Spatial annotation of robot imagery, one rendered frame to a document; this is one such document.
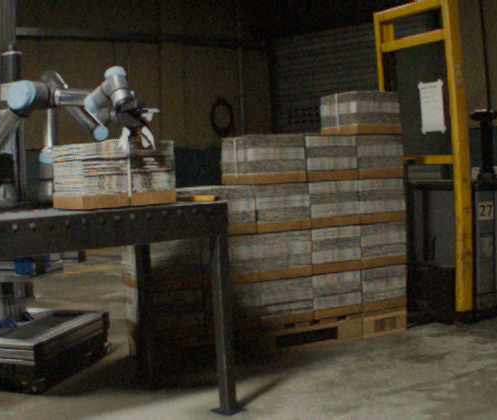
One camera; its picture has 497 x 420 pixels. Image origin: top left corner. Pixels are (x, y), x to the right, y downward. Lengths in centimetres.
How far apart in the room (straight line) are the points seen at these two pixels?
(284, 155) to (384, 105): 66
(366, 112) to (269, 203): 72
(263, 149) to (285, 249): 49
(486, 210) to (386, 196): 62
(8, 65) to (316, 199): 166
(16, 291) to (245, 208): 118
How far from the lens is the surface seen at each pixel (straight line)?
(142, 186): 282
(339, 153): 405
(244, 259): 382
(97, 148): 274
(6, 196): 345
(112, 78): 285
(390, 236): 422
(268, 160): 386
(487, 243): 447
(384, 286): 424
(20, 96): 313
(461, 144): 428
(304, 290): 398
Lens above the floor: 92
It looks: 3 degrees down
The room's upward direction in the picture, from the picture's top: 3 degrees counter-clockwise
